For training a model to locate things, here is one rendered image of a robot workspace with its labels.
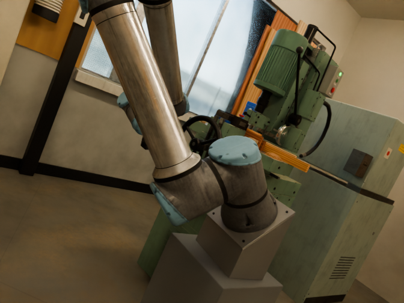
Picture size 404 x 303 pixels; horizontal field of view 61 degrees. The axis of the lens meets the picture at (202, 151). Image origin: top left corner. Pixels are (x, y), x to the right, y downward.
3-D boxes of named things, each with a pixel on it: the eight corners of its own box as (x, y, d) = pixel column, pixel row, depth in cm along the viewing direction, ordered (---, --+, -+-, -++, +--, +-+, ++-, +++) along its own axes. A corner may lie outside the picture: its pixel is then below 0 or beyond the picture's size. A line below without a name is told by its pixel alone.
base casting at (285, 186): (184, 151, 191) (190, 137, 190) (241, 166, 234) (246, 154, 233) (243, 189, 162) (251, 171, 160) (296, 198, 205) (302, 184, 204)
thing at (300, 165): (217, 128, 199) (220, 121, 198) (219, 128, 200) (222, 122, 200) (305, 172, 160) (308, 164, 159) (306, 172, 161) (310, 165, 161)
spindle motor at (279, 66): (246, 81, 181) (272, 25, 177) (263, 91, 194) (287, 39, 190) (272, 90, 170) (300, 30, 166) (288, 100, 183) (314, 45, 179)
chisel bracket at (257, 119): (241, 122, 183) (247, 108, 182) (254, 128, 194) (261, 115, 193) (251, 127, 179) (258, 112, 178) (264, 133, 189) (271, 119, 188)
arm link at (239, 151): (276, 190, 106) (268, 142, 97) (228, 215, 102) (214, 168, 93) (251, 169, 118) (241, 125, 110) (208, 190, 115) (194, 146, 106)
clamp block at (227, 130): (203, 131, 172) (210, 115, 170) (219, 137, 182) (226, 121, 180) (223, 142, 162) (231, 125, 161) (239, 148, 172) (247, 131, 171)
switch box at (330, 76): (315, 90, 194) (328, 64, 192) (322, 95, 201) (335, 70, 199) (325, 93, 190) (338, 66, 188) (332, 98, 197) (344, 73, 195)
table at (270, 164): (173, 122, 187) (177, 112, 186) (208, 133, 210) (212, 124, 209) (258, 168, 148) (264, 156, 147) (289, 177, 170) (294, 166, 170)
